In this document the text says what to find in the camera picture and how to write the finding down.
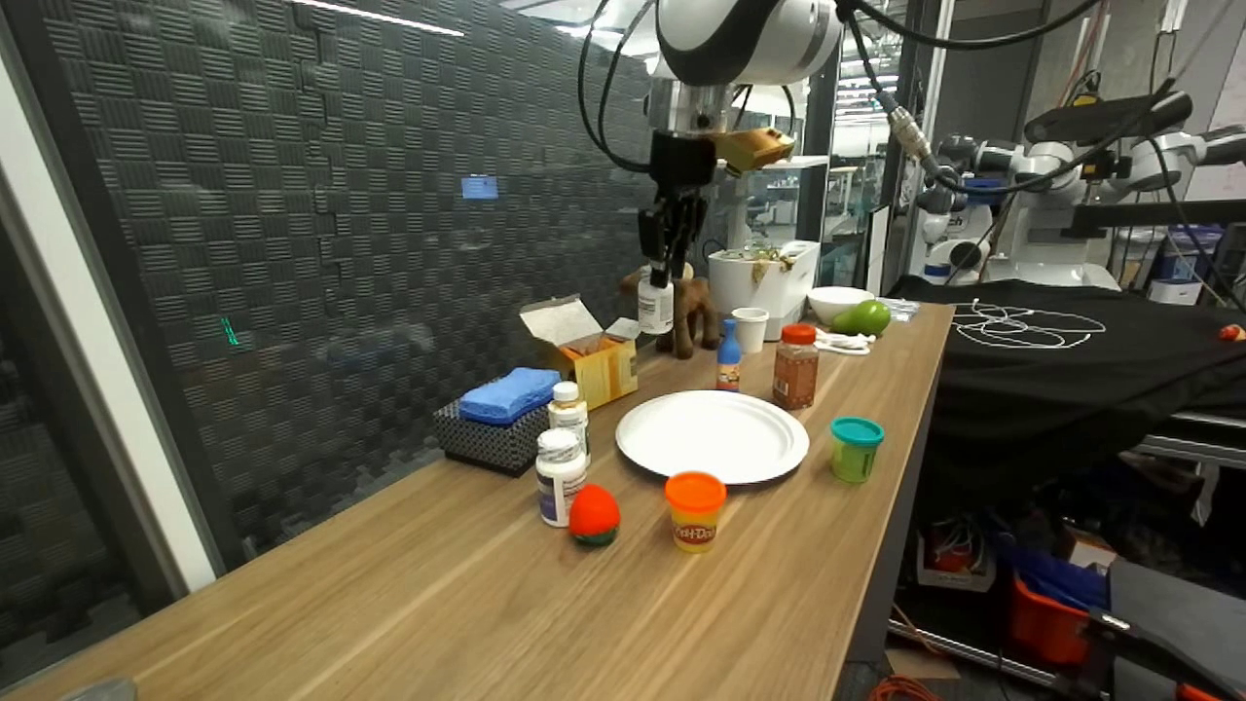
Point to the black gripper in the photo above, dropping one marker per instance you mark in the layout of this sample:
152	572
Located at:
684	160

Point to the small white plastic bottle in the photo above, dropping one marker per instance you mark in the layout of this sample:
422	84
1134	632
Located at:
656	304

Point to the spice jar orange lid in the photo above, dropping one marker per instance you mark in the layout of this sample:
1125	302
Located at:
796	372

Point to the white pill bottle green label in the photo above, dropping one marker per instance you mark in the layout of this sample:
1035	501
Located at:
569	411

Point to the green tub teal lid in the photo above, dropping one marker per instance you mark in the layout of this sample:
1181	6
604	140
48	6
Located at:
858	448

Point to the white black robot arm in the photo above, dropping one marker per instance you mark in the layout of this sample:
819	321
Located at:
741	40

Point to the white paper plate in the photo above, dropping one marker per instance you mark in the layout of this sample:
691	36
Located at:
711	436

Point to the brown moose plush toy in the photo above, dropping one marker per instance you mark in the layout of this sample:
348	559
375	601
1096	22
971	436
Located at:
694	317

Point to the brown dried leaves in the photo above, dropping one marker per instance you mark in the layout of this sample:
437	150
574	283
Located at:
768	263

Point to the white paper cup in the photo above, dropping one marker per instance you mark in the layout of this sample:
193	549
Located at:
749	331

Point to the yellow cardboard box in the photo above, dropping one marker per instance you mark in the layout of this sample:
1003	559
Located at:
597	362

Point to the white bowl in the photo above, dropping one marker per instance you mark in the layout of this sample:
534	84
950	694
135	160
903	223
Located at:
837	302

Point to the green fruit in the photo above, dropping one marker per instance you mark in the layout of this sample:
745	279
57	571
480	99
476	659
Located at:
864	317

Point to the blue folded cloth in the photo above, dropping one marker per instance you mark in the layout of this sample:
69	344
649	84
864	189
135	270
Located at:
506	395

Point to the yellow tub orange lid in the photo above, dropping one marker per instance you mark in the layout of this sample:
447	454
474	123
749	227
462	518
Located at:
694	506

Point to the black mesh box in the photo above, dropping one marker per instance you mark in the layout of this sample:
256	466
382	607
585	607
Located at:
493	441

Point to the white lab machine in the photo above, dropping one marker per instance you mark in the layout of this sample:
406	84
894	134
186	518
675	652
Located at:
959	236

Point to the red knitted strawberry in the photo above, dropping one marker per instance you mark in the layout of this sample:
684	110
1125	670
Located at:
592	513

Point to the black cloth covered table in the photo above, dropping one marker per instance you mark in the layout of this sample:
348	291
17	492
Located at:
1141	375

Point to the white plastic jug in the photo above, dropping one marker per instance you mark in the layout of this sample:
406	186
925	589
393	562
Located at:
1181	265

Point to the red bin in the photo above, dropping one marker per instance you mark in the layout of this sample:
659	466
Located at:
1050	623

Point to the yellow taped wrist camera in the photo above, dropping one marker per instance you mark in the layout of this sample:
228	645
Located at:
754	150

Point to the blue wall sticker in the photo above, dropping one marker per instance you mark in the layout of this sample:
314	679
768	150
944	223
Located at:
480	189

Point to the green wall sticker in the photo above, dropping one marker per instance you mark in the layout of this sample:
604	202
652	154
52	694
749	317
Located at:
232	336

